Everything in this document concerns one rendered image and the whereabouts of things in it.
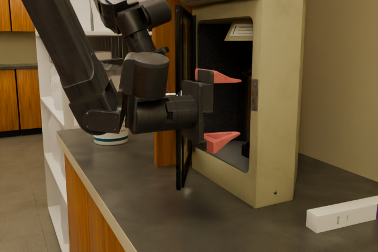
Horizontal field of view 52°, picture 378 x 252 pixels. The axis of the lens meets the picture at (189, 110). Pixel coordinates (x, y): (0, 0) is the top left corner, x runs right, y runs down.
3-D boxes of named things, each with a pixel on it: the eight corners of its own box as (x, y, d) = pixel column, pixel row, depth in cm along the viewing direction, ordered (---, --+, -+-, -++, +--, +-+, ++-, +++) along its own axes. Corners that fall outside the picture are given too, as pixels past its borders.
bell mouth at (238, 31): (265, 40, 109) (266, 21, 108) (310, 41, 93) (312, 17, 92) (211, 41, 101) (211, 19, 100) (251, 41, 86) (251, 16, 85)
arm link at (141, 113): (119, 124, 64) (130, 142, 60) (121, 86, 61) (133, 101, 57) (158, 121, 67) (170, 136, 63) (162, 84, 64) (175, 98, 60)
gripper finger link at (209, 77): (251, 69, 66) (202, 71, 62) (250, 110, 67) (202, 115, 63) (229, 67, 72) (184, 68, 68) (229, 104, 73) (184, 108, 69)
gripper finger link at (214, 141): (250, 109, 67) (202, 113, 63) (248, 149, 68) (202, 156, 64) (229, 103, 73) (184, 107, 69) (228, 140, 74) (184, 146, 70)
